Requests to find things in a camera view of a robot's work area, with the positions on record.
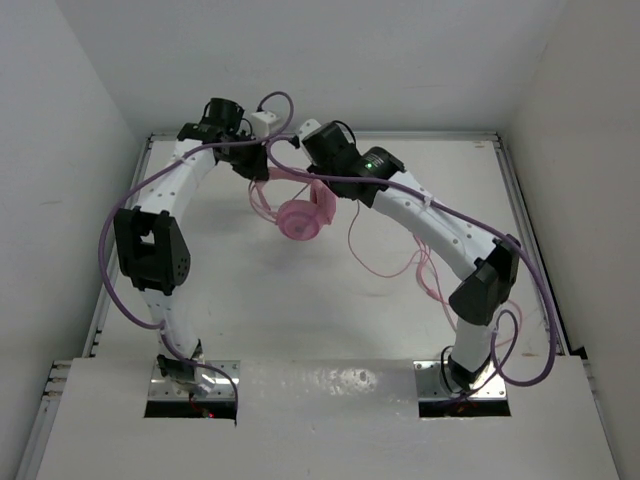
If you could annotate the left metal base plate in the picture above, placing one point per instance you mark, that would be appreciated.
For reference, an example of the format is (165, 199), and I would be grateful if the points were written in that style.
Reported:
(212, 386)

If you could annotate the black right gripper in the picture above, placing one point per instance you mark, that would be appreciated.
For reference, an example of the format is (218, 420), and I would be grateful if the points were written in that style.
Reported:
(315, 167)

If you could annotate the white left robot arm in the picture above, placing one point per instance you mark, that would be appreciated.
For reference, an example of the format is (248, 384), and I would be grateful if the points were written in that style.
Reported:
(152, 251)

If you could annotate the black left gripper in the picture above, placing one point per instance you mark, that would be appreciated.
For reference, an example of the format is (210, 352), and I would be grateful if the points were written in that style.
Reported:
(257, 168)

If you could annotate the metal base plate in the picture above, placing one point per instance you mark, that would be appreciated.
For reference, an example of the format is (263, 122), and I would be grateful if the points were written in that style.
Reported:
(212, 386)
(434, 383)

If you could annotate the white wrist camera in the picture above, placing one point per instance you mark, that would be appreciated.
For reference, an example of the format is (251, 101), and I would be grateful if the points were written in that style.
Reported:
(264, 123)
(305, 130)

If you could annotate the pink headphones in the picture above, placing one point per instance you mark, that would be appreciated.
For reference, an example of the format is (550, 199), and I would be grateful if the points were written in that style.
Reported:
(302, 217)

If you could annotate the aluminium table frame rail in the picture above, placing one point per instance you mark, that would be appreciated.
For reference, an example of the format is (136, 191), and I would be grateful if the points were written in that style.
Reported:
(318, 378)

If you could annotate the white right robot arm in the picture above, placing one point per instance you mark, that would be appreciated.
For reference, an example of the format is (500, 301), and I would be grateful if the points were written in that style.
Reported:
(486, 266)

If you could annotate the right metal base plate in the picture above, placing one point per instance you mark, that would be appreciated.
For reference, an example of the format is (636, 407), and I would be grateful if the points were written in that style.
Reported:
(434, 383)

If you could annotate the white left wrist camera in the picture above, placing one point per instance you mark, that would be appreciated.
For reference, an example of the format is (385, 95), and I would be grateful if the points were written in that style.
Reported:
(264, 123)

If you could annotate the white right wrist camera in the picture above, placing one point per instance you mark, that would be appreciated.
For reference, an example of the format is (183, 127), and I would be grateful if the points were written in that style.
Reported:
(305, 130)

